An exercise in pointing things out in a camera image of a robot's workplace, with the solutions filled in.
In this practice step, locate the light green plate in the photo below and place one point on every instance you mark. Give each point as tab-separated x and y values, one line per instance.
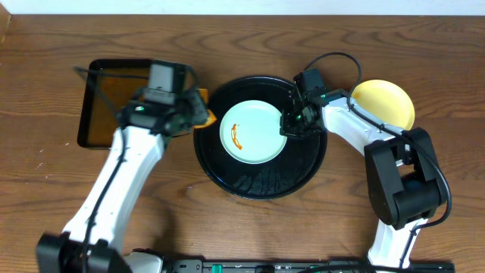
250	132

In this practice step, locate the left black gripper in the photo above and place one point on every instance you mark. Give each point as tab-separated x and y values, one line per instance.
198	110

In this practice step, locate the black rectangular water tray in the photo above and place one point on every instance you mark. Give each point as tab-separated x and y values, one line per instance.
97	123

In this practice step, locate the round black serving tray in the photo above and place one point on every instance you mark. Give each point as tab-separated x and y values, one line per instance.
289	171

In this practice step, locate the yellow plate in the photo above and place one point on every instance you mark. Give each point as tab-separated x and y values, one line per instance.
386	101

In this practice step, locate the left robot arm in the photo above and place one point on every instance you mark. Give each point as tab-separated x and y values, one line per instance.
92	240

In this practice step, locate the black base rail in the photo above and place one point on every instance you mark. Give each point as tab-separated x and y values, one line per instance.
336	266

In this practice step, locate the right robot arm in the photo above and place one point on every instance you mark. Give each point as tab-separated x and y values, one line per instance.
405	183

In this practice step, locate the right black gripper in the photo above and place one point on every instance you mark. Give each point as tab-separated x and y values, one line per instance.
287	123

